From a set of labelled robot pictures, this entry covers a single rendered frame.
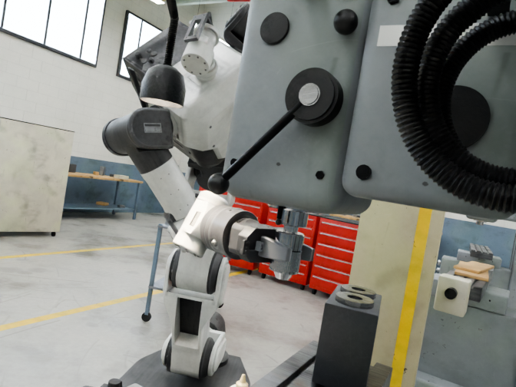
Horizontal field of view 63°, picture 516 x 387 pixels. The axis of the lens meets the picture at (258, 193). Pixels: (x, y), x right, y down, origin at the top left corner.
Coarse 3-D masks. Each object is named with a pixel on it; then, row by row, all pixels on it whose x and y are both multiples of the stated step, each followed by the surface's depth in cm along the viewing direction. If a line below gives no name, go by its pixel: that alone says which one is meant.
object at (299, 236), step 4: (276, 232) 66; (280, 232) 65; (284, 232) 65; (288, 232) 66; (280, 236) 65; (284, 236) 64; (288, 236) 64; (292, 236) 64; (296, 236) 64; (300, 236) 65; (304, 236) 66; (296, 240) 65; (300, 240) 65
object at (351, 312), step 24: (336, 288) 112; (360, 288) 111; (336, 312) 95; (360, 312) 94; (336, 336) 95; (360, 336) 93; (336, 360) 95; (360, 360) 93; (336, 384) 95; (360, 384) 93
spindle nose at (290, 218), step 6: (288, 210) 64; (288, 216) 64; (294, 216) 64; (300, 216) 64; (306, 216) 65; (282, 222) 65; (288, 222) 64; (294, 222) 64; (300, 222) 64; (306, 222) 66
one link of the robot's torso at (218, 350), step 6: (210, 330) 164; (216, 330) 165; (168, 336) 152; (210, 336) 162; (216, 336) 162; (222, 336) 160; (216, 342) 153; (222, 342) 158; (162, 348) 151; (216, 348) 150; (222, 348) 157; (162, 354) 150; (216, 354) 149; (222, 354) 160; (162, 360) 149; (210, 360) 146; (216, 360) 148; (210, 366) 146; (216, 366) 149; (210, 372) 147
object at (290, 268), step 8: (280, 240) 65; (288, 240) 64; (296, 248) 65; (296, 256) 65; (272, 264) 66; (280, 264) 65; (288, 264) 64; (296, 264) 65; (280, 272) 65; (288, 272) 65; (296, 272) 66
